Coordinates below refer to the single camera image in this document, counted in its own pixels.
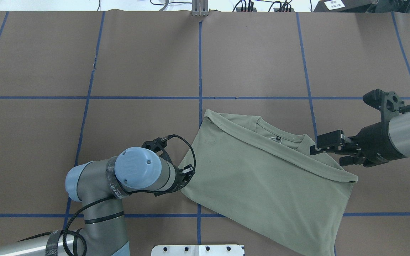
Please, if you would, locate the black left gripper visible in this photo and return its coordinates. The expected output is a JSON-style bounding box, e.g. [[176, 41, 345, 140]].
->
[[141, 134, 195, 196]]

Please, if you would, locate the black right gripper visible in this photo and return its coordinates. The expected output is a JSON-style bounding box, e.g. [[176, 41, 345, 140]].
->
[[310, 89, 410, 167]]

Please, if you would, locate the olive green long-sleeve shirt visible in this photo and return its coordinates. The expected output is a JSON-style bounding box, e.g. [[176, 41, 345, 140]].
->
[[181, 109, 358, 256]]

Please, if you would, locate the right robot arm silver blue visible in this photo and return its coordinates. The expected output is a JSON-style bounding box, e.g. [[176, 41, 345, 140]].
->
[[310, 89, 410, 167]]

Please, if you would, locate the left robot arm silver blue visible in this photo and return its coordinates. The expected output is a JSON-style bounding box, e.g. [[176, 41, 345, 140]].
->
[[0, 134, 196, 256]]

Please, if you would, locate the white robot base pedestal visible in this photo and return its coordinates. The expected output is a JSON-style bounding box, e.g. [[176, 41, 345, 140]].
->
[[151, 244, 245, 256]]

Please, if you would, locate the aluminium frame post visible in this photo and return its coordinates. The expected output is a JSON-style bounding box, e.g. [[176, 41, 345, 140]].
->
[[191, 0, 209, 16]]

